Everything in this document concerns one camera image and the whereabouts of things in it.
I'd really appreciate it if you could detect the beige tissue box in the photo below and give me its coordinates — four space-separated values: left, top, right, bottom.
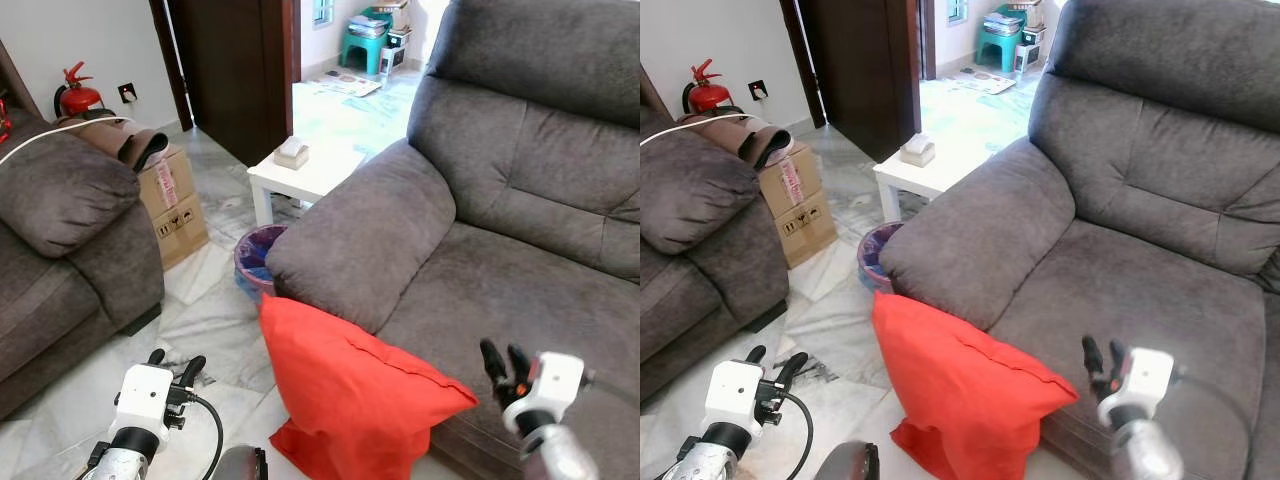
272 135 310 170
899 132 937 168

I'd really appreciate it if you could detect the red fire extinguisher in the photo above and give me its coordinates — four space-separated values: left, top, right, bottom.
52 61 105 121
682 58 733 116

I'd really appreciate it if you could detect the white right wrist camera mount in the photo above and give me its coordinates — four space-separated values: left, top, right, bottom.
503 352 587 434
1098 348 1177 429

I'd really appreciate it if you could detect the brown rolled mat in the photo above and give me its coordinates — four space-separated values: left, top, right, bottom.
55 115 170 173
680 112 796 171

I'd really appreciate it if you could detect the white cable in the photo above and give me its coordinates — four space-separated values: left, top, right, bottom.
640 113 751 148
0 115 133 167

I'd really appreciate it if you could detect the cardboard box with red tape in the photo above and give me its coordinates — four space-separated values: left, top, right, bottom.
138 145 198 223
757 142 827 221

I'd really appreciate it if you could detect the grey fabric sofa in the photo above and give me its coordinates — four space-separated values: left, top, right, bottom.
0 120 167 421
264 0 641 480
640 118 791 401
878 0 1280 480

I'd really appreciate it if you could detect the red pillow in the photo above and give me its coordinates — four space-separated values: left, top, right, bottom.
258 294 480 480
871 291 1081 480

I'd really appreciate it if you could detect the patterned floor mat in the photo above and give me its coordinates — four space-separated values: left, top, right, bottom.
940 67 1017 96
305 70 382 99

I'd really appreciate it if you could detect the purple waste bin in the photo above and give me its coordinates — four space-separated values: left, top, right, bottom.
856 221 906 294
233 223 290 302

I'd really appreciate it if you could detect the white side table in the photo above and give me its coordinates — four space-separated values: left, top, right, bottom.
247 135 373 227
872 133 991 224

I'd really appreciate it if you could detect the cardboard box with black marks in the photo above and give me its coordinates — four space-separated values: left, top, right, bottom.
778 190 840 269
154 192 211 271

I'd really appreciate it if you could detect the dark brown wooden door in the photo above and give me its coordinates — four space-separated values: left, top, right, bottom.
150 0 302 168
780 0 923 164

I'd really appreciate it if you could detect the green plastic stool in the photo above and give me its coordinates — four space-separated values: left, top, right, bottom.
977 5 1031 73
339 8 394 77

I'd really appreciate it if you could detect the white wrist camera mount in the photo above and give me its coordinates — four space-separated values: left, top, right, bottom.
704 359 767 433
111 364 177 433
503 352 587 434
1098 348 1177 429

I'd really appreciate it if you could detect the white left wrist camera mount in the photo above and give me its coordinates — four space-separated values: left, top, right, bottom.
704 359 767 433
111 364 177 433

